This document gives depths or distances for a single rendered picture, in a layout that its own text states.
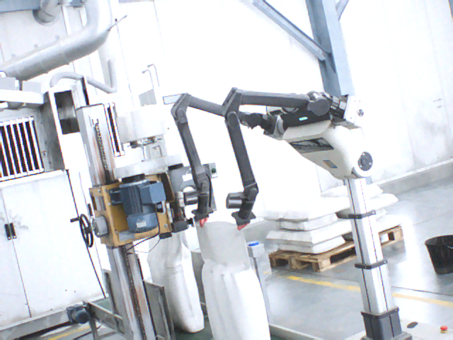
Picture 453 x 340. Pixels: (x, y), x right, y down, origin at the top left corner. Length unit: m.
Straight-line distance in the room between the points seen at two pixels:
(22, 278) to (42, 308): 0.34
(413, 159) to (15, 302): 6.75
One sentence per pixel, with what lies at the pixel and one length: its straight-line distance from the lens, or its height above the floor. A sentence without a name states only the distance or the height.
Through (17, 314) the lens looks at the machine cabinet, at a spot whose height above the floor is 0.26.
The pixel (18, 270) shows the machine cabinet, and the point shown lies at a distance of 5.78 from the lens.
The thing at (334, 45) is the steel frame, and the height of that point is 2.39.
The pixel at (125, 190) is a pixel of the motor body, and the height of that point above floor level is 1.30.
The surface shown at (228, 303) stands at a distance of 2.95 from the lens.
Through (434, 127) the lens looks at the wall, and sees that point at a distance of 10.64.
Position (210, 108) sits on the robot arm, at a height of 1.61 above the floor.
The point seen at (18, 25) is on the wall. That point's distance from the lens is 7.35.
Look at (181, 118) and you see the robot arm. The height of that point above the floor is 1.58.
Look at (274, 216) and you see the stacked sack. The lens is 6.17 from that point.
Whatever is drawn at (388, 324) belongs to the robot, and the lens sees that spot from 3.17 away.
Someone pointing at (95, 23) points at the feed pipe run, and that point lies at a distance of 5.63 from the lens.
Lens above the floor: 1.47
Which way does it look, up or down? 3 degrees down
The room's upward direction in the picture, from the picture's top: 12 degrees counter-clockwise
